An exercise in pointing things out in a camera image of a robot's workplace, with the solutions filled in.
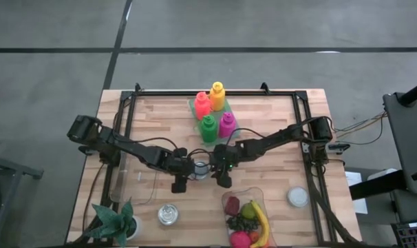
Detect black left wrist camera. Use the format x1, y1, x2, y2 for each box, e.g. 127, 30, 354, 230
145, 147, 171, 172

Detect clear plastic bin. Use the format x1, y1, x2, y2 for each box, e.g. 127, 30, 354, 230
221, 187, 277, 248
110, 147, 160, 204

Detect yellow cable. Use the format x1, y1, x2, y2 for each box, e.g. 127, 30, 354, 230
334, 112, 388, 145

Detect black aluminium rig frame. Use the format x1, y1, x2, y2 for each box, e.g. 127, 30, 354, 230
101, 82, 359, 247

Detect green plant in white pot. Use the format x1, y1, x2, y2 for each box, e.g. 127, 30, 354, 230
86, 198, 144, 247

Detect white paper sheet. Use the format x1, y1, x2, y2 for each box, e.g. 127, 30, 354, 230
344, 171, 368, 215

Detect red toy apple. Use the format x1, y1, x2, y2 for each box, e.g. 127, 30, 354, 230
230, 230, 253, 248

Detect teal translucent plastic tray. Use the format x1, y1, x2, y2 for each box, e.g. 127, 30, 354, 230
188, 99, 242, 148

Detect red labelled tin can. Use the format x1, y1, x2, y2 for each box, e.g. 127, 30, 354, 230
193, 160, 211, 182

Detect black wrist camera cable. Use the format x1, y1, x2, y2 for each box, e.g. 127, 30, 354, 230
136, 136, 179, 152
225, 127, 266, 147

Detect yellow plastic squeeze bottle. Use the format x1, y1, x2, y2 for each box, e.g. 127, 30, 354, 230
209, 81, 226, 112

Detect pink plastic squeeze bottle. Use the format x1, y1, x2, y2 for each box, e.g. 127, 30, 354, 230
217, 112, 237, 138

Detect green toy pear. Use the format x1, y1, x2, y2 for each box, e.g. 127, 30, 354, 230
240, 202, 257, 221

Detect dark purple toy grapes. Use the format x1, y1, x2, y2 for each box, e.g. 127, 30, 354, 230
226, 215, 259, 232

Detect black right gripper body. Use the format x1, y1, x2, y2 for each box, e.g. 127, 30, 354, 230
211, 153, 235, 173

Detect brown cable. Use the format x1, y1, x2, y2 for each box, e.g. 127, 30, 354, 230
81, 161, 106, 228

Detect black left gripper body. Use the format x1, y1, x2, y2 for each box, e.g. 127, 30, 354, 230
167, 156, 195, 177

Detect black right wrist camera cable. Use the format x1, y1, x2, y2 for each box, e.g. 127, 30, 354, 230
225, 127, 266, 147

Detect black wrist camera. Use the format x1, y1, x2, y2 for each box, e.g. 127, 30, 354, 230
145, 147, 171, 172
227, 143, 249, 161

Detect gray metal stand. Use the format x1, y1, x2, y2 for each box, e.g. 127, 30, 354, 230
0, 151, 44, 248

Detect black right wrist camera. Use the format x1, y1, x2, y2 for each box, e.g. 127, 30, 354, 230
227, 143, 249, 161

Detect white lidded tin can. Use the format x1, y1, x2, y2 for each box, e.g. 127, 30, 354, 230
286, 186, 310, 208

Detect silver tin can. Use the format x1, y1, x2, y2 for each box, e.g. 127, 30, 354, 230
157, 203, 179, 227

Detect green plastic squeeze bottle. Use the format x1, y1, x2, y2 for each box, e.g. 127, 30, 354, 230
200, 114, 219, 143

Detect orange plastic squeeze bottle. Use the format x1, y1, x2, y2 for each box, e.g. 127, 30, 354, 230
193, 92, 212, 121

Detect dark red toy onion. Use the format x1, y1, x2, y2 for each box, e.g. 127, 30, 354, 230
224, 196, 241, 217

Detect black left wrist camera cable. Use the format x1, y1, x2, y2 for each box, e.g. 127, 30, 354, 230
136, 136, 179, 152

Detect yellow toy banana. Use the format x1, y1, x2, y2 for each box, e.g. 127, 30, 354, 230
249, 200, 270, 248

